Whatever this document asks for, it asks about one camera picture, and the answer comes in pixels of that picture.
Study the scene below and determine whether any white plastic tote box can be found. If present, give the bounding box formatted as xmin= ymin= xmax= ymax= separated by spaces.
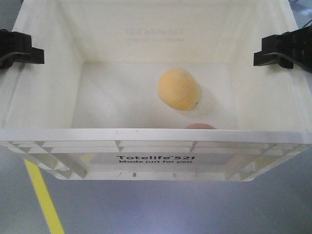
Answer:
xmin=0 ymin=0 xmax=312 ymax=181

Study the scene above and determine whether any pinkish grey plush ball toy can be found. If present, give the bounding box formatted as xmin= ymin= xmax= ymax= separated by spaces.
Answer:
xmin=185 ymin=123 xmax=215 ymax=130

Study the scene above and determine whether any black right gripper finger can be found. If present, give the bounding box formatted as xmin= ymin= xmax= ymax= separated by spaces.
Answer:
xmin=253 ymin=26 xmax=312 ymax=71

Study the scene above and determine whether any yellow floor tape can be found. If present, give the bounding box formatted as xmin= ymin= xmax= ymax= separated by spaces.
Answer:
xmin=24 ymin=160 xmax=65 ymax=234

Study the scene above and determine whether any yellow plush ball toy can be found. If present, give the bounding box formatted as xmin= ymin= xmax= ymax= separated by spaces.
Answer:
xmin=157 ymin=67 xmax=201 ymax=111

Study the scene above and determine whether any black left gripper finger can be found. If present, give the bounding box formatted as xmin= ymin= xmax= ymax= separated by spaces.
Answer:
xmin=0 ymin=29 xmax=44 ymax=69

